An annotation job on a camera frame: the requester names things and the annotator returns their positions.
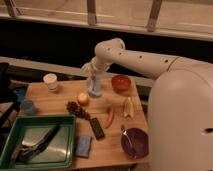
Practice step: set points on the red bowl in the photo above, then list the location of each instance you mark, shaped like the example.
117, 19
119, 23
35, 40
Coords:
120, 83

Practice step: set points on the black tongs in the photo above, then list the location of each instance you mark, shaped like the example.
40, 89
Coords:
24, 153

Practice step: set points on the purple bowl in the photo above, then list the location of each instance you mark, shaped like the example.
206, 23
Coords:
139, 140

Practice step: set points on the white towel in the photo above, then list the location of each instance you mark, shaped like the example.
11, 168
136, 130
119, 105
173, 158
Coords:
93, 86

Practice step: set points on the red chili pepper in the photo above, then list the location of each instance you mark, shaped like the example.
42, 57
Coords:
110, 117

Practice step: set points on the wooden cutting board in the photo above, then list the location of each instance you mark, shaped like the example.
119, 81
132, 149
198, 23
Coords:
105, 152

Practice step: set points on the blue plastic cup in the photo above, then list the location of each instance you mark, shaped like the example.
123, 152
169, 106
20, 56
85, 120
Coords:
28, 107

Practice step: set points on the white paper cup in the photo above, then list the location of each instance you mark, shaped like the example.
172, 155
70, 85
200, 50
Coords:
51, 82

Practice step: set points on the dark grape bunch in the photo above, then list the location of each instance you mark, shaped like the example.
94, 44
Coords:
75, 109

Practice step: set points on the yellow round fruit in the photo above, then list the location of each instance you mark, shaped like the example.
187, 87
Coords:
83, 99

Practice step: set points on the black remote control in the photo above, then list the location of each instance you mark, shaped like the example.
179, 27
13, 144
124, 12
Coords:
97, 129

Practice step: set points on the metal spoon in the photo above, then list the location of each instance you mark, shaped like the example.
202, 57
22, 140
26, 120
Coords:
124, 132

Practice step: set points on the blue sponge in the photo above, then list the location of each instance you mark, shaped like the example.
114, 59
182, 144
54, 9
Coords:
83, 145

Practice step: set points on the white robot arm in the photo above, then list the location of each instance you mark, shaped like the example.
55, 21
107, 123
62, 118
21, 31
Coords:
180, 105

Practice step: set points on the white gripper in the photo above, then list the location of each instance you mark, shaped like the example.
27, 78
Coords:
95, 67

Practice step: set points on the green plastic tray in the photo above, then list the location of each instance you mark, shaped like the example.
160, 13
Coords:
30, 129

